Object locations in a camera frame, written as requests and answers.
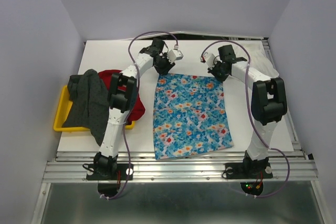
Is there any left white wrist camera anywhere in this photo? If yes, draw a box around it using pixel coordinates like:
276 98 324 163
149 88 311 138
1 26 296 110
167 49 184 64

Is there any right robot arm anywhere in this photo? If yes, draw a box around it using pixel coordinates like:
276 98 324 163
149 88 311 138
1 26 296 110
201 45 287 179

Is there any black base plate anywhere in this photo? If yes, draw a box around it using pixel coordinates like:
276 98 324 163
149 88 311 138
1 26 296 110
82 163 134 181
222 163 274 180

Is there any blue floral skirt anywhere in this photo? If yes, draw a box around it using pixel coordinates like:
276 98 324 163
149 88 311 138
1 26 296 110
153 74 234 160

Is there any aluminium rail frame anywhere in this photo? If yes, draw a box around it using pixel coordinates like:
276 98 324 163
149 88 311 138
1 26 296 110
41 36 333 223

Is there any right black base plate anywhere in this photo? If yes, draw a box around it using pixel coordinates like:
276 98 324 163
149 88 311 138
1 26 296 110
222 163 274 180

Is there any yellow plastic tray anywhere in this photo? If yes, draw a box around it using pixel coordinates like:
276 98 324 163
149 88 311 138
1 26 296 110
52 84 136 133

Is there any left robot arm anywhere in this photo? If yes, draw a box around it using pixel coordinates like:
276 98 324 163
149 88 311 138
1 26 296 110
93 38 183 179

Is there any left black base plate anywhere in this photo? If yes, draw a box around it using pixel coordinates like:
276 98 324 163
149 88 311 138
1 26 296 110
82 163 134 181

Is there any dark grey dotted skirt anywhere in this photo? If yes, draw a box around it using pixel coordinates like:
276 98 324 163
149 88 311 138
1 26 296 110
63 69 109 145

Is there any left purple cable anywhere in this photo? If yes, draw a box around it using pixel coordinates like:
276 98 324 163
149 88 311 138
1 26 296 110
98 31 181 200

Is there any red skirt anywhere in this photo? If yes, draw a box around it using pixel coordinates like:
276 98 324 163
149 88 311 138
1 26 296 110
98 69 145 125

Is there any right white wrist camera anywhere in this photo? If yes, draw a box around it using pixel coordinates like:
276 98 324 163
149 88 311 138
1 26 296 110
200 52 219 69

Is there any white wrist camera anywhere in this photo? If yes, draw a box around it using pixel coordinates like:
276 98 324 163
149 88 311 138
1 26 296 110
200 52 219 69
167 49 184 64

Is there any white pleated skirt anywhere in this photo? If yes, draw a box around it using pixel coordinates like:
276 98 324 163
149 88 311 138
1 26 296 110
238 41 279 78

